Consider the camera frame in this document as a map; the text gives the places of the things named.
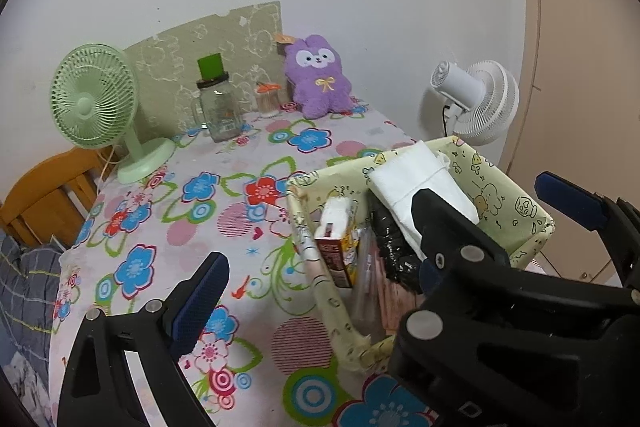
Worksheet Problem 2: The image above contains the clear plastic straw pack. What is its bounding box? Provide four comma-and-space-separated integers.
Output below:
350, 227, 383, 340

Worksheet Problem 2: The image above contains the beige door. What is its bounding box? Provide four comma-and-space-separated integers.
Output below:
499, 0, 640, 283

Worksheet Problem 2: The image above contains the grey plaid pillow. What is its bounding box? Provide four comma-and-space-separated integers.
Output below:
1, 233, 63, 419

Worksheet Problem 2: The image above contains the red yellow small carton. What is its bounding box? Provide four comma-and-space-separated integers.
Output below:
314, 197, 359, 288

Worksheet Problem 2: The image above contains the yellow patterned storage box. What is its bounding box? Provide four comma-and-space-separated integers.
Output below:
286, 136, 555, 372

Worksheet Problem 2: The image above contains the black plastic bag bundle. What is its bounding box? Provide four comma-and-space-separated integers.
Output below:
367, 192, 422, 295

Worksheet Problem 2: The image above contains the white cloth pack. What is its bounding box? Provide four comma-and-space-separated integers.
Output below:
366, 140, 482, 260

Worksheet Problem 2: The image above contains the purple plush bunny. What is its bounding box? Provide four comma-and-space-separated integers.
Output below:
284, 35, 352, 119

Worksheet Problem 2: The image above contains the green fan white cable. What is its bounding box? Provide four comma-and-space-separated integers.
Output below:
96, 143, 122, 183

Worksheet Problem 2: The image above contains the glass mason jar mug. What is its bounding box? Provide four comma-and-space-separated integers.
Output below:
191, 72, 243, 143

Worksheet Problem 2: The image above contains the cotton swab container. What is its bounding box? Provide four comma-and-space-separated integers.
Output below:
255, 82, 281, 118

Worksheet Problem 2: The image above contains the floral tablecloth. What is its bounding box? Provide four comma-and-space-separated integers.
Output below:
49, 102, 435, 426

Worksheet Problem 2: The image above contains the pink paper packet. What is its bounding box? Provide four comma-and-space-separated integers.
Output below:
374, 255, 424, 335

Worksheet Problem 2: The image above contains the white standing fan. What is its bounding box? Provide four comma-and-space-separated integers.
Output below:
430, 60, 520, 146

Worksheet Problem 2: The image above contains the green desk fan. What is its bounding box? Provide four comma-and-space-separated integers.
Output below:
50, 43, 176, 184

